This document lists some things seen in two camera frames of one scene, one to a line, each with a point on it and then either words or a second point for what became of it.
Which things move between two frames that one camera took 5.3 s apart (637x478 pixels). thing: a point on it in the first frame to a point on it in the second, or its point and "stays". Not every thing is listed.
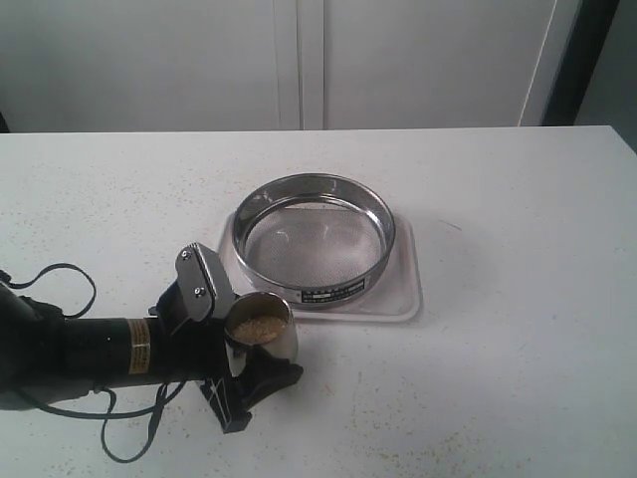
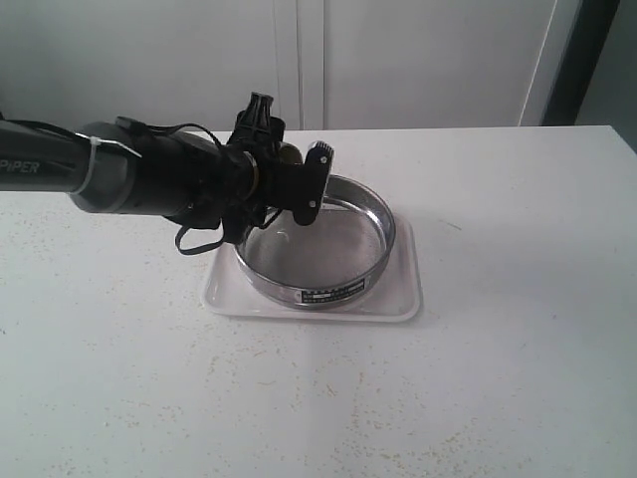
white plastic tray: (397, 296) stays
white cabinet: (115, 66) stays
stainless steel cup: (259, 320) to (290, 154)
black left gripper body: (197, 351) to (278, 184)
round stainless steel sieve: (314, 240) stays
